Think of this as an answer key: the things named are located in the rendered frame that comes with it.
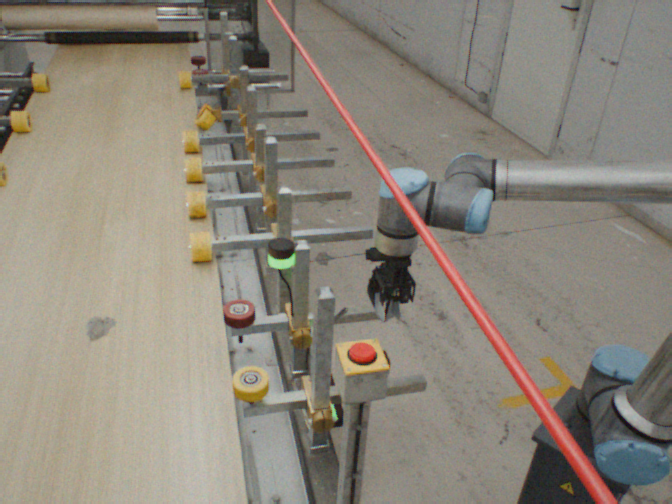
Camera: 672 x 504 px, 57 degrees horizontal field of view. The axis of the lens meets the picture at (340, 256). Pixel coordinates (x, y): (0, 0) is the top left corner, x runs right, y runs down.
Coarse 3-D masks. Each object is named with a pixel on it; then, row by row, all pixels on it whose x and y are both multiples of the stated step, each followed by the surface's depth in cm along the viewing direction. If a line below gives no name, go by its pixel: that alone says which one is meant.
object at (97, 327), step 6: (96, 318) 147; (108, 318) 147; (90, 324) 145; (96, 324) 144; (102, 324) 146; (108, 324) 146; (114, 324) 147; (90, 330) 143; (96, 330) 144; (102, 330) 144; (108, 330) 145; (90, 336) 143; (96, 336) 142; (102, 336) 143
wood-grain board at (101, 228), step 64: (64, 64) 315; (128, 64) 320; (64, 128) 245; (128, 128) 249; (192, 128) 252; (0, 192) 199; (64, 192) 201; (128, 192) 203; (0, 256) 169; (64, 256) 170; (128, 256) 172; (0, 320) 146; (64, 320) 148; (128, 320) 149; (192, 320) 150; (0, 384) 129; (64, 384) 130; (128, 384) 131; (192, 384) 132; (0, 448) 116; (64, 448) 117; (128, 448) 117; (192, 448) 118
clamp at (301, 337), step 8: (288, 304) 162; (288, 312) 159; (288, 320) 158; (288, 328) 159; (296, 328) 154; (304, 328) 154; (296, 336) 153; (304, 336) 153; (296, 344) 154; (304, 344) 154
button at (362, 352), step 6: (360, 342) 96; (354, 348) 95; (360, 348) 95; (366, 348) 95; (372, 348) 95; (354, 354) 94; (360, 354) 94; (366, 354) 94; (372, 354) 94; (360, 360) 94; (366, 360) 94
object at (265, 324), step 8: (384, 304) 166; (312, 312) 161; (336, 312) 162; (352, 312) 162; (360, 312) 163; (368, 312) 163; (256, 320) 158; (264, 320) 158; (272, 320) 158; (280, 320) 158; (312, 320) 160; (344, 320) 162; (352, 320) 163; (360, 320) 164; (368, 320) 164; (232, 328) 155; (248, 328) 156; (256, 328) 157; (264, 328) 157; (272, 328) 158; (280, 328) 159; (232, 336) 156
